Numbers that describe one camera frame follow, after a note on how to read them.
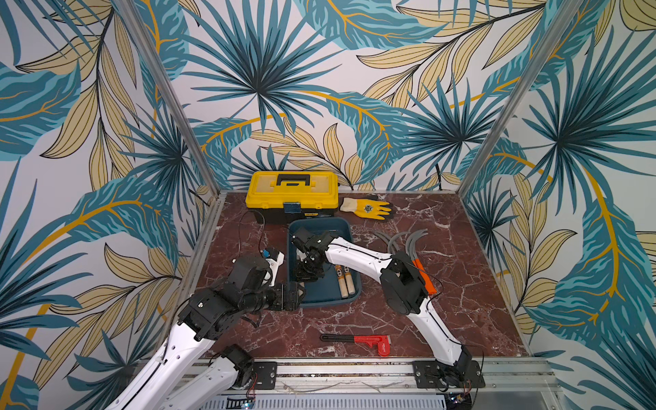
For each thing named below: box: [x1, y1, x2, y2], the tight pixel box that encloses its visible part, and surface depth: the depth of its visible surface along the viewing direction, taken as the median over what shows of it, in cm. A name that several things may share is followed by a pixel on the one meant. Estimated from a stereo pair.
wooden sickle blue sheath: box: [344, 266, 356, 295], surface depth 91 cm
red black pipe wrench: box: [320, 333, 393, 358], surface depth 81 cm
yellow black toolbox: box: [245, 170, 340, 224], surface depth 99 cm
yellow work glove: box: [339, 197, 392, 221], surface depth 115 cm
